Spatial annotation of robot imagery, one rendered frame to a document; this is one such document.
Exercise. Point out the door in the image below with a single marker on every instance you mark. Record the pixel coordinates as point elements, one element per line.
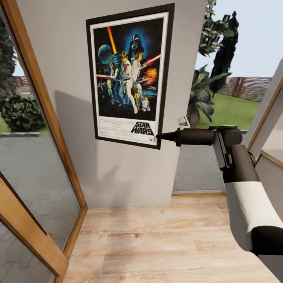
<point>42,206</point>

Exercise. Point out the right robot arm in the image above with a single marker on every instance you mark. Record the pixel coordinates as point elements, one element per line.
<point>254,223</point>

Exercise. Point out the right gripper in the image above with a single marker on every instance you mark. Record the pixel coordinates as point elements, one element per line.
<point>182,137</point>

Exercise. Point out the fixed window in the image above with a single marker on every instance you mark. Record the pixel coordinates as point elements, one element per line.
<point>237,78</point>

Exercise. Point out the poster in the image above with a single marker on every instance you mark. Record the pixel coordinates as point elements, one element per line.
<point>129,55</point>

